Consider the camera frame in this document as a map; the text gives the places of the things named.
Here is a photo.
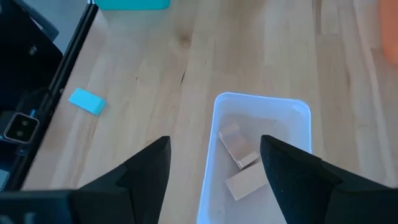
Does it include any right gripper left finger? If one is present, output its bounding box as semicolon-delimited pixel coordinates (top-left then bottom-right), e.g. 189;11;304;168
0;135;172;224

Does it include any natural wood block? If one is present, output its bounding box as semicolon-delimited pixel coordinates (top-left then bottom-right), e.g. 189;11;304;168
218;122;261;169
224;161;270;202

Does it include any clear plastic bin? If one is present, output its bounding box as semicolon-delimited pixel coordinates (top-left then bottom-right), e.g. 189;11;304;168
196;91;313;224

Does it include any teal block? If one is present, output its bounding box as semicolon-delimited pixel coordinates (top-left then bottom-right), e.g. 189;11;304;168
68;88;108;116

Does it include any table-level camera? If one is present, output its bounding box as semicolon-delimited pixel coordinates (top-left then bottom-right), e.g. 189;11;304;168
2;111;40;145

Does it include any orange plastic bin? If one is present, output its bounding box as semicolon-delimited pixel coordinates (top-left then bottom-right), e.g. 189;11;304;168
378;0;398;65

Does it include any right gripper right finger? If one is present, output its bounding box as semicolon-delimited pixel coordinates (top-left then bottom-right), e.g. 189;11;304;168
259;134;398;224

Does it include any teal plastic bin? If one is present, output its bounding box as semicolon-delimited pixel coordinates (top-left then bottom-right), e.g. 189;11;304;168
94;0;172;11

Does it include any black aluminium rig frame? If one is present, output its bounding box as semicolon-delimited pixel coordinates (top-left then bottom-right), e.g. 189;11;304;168
0;2;100;192

